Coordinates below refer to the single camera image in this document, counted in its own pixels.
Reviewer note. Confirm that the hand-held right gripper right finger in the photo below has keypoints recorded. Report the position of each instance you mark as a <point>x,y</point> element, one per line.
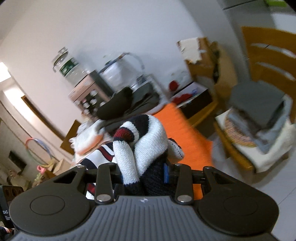
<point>165,173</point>

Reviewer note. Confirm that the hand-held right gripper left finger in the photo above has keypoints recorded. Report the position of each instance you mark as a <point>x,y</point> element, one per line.
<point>105,180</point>

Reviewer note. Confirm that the striped knit sweater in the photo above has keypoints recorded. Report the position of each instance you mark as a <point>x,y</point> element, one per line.
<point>148,139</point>

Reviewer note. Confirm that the wooden chair with clothes stack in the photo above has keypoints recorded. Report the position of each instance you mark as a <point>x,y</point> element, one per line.
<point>266,37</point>

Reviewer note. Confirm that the cream quilted folded blanket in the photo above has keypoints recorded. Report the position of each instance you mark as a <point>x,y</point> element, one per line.
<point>85,139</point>

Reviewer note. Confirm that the orange patterned table mat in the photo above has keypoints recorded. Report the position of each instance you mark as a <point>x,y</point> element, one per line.
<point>182,129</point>

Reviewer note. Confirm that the light wooden television cabinet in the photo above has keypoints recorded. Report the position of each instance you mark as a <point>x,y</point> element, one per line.
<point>60,165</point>

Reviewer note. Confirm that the plain wooden chair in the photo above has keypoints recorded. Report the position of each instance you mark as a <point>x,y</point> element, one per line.
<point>72,127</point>

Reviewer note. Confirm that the multicoloured hula hoop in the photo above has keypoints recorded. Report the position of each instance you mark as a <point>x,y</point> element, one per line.
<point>30,140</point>

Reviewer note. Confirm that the charcoal folded garment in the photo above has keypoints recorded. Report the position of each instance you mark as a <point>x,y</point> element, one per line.
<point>138,112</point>

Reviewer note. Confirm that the yellow wooden stool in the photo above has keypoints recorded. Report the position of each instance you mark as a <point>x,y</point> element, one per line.
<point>205,115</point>

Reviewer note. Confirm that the olive folded garment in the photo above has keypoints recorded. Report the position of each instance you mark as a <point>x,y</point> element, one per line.
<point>145,99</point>

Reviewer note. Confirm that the black knit folded garment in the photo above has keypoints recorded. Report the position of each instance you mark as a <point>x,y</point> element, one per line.
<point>118,104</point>

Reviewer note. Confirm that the black storage box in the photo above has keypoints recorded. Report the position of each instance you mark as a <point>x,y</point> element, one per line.
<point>198,102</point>

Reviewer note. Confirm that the patterned folded cloth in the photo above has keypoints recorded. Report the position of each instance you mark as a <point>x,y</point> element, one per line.
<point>238,132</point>

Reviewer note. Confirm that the brown wooden door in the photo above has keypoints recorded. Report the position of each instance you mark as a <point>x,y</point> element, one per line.
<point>39,113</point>

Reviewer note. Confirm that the cardboard box with cups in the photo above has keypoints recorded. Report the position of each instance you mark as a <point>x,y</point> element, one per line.
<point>85,88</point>

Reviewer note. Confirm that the cream folded cloth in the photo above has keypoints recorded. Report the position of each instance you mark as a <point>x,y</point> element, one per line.
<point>272,160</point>

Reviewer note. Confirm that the light blue folded garment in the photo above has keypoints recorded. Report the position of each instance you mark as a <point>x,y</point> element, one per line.
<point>272,139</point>

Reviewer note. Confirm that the grey folded garment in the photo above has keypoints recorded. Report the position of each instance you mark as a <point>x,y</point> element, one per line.
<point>256,99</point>

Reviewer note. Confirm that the torn cardboard box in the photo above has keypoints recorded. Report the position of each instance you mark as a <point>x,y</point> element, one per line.
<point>222,69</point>

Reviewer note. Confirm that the clear water bottle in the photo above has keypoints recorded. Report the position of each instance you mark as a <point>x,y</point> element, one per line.
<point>69,67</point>

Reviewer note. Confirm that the wall television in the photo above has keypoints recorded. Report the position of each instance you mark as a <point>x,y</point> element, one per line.
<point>17,160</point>

